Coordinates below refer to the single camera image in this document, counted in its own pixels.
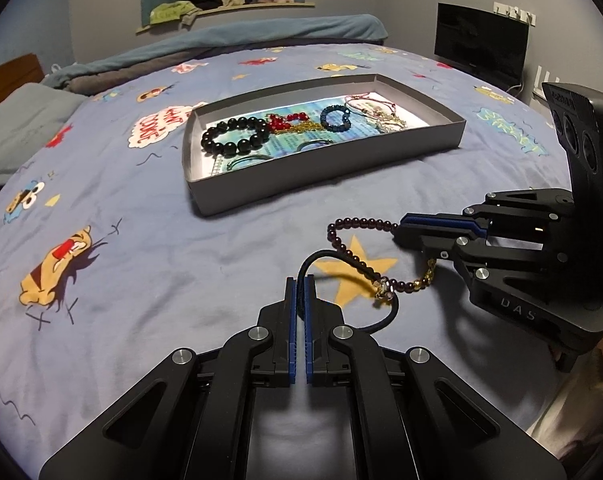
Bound black hair tie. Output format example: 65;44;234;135
296;249;401;335

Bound dark red bead necklace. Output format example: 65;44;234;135
326;216;439;306

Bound white pearl bracelet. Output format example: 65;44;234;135
373;109;408;136

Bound dark blue braided bracelet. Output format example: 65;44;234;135
320;104;353;134

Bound pearl strand with gold chain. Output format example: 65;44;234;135
211;156;224;176

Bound grey cardboard tray box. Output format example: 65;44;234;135
182;74;466;216

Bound large black bead bracelet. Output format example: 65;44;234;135
199;116;272;157

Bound red bead bracelet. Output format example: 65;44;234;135
265;112;310;134

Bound white router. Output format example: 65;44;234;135
531;65;561;103

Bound black television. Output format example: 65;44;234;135
434;2;530;88

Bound teal folded blanket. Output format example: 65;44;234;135
43;14;388;96

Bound wooden window sill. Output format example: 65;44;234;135
135;1;317;36

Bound black cloth on sill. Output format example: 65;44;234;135
186;0;223;11

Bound green cloth on sill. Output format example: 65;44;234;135
148;0;199;26

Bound grey-blue pillow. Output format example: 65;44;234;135
0;82;88;186

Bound wooden headboard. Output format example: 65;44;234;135
0;53;44;103

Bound white wall hooks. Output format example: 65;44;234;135
493;2;537;27

